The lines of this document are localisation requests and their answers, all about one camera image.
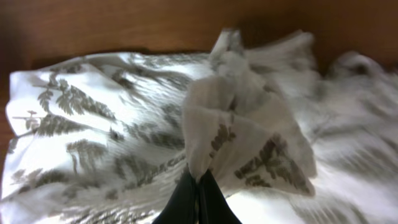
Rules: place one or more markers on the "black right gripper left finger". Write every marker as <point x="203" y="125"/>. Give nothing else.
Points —
<point x="180" y="208"/>

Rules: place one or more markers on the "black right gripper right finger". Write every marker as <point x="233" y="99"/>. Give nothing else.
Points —
<point x="213" y="206"/>

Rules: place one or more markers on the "white fern print garment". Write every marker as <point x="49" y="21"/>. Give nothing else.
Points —
<point x="105" y="138"/>

